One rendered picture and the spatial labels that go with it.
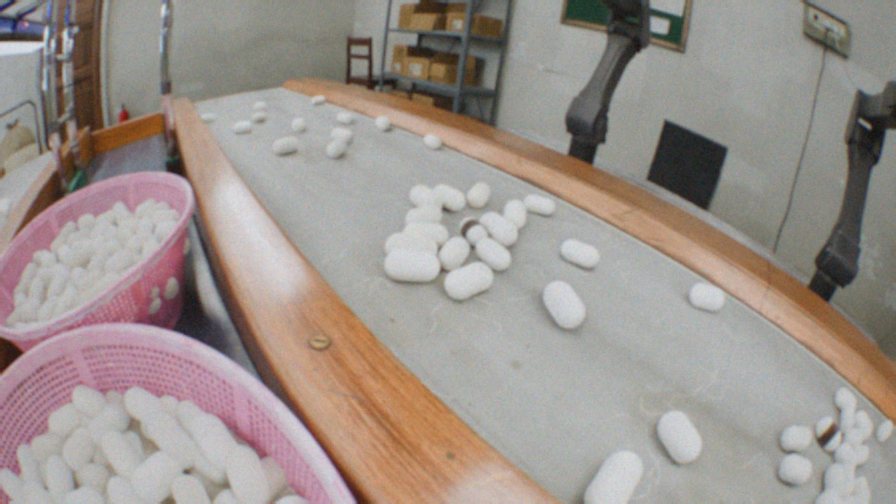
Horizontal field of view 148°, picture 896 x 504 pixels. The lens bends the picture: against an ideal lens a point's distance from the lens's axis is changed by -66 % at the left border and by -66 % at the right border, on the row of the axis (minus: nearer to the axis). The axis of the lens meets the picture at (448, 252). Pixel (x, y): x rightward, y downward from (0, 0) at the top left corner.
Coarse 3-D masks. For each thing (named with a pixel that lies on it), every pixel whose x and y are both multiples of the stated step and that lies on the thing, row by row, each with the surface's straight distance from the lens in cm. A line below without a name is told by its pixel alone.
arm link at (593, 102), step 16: (608, 32) 89; (624, 32) 89; (608, 48) 86; (624, 48) 85; (640, 48) 91; (608, 64) 83; (624, 64) 86; (592, 80) 82; (608, 80) 81; (576, 96) 80; (592, 96) 79; (608, 96) 81; (576, 112) 78; (592, 112) 76; (576, 128) 78; (592, 128) 76
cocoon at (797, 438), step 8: (784, 432) 29; (792, 432) 29; (800, 432) 29; (808, 432) 30; (784, 440) 29; (792, 440) 29; (800, 440) 29; (808, 440) 30; (784, 448) 29; (792, 448) 29; (800, 448) 30
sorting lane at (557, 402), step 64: (256, 128) 68; (320, 128) 64; (256, 192) 40; (320, 192) 39; (384, 192) 38; (512, 192) 43; (320, 256) 28; (384, 256) 28; (512, 256) 30; (640, 256) 38; (384, 320) 23; (448, 320) 23; (512, 320) 24; (640, 320) 29; (704, 320) 34; (448, 384) 20; (512, 384) 21; (576, 384) 22; (640, 384) 24; (704, 384) 28; (768, 384) 33; (832, 384) 44; (512, 448) 18; (576, 448) 19; (640, 448) 21; (704, 448) 24; (768, 448) 29
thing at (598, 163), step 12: (516, 132) 107; (528, 132) 111; (552, 144) 103; (564, 144) 107; (600, 168) 93; (612, 168) 97; (636, 180) 94; (660, 192) 92; (684, 204) 92; (696, 216) 87; (708, 216) 92; (720, 228) 89; (732, 228) 94; (744, 240) 90; (756, 252) 88; (768, 252) 94; (780, 264) 92; (792, 276) 90; (804, 276) 97; (840, 312) 96
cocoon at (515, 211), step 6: (510, 204) 35; (516, 204) 35; (522, 204) 35; (504, 210) 35; (510, 210) 34; (516, 210) 33; (522, 210) 34; (504, 216) 34; (510, 216) 33; (516, 216) 33; (522, 216) 33; (516, 222) 33; (522, 222) 34
